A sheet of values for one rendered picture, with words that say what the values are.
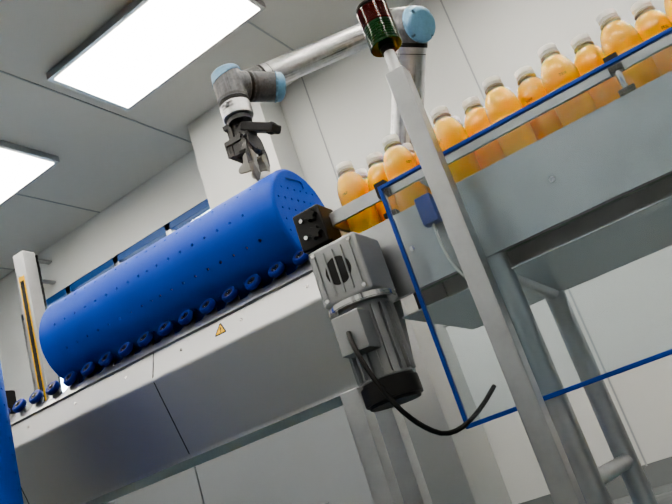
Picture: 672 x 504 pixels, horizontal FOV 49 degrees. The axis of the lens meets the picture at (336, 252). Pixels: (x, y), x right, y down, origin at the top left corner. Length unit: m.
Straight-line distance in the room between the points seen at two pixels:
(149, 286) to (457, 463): 1.09
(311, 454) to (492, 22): 2.93
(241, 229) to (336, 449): 1.94
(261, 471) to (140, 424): 1.87
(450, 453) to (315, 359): 0.83
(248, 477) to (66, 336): 1.89
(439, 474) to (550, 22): 3.20
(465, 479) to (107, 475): 1.06
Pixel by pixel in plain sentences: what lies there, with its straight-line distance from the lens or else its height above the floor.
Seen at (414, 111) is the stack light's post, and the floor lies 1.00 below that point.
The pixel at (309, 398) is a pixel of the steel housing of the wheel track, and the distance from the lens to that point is 1.76.
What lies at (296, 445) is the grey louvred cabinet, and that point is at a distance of 3.72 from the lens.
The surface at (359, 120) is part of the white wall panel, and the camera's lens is 5.25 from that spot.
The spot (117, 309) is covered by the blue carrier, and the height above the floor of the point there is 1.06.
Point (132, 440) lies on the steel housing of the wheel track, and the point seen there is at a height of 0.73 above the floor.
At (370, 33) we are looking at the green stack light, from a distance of 1.48.
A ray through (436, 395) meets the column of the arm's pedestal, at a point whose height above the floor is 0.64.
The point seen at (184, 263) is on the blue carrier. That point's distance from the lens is 1.93.
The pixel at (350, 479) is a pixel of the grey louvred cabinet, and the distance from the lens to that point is 3.57.
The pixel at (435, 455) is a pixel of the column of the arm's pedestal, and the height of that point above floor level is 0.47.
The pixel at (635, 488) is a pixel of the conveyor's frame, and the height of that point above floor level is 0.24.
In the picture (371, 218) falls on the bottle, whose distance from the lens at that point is 1.64.
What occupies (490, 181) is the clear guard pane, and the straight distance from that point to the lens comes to 1.41.
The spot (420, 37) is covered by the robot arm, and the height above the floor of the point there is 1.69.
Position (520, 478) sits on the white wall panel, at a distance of 4.58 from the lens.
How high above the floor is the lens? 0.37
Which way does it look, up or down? 19 degrees up
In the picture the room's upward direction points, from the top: 19 degrees counter-clockwise
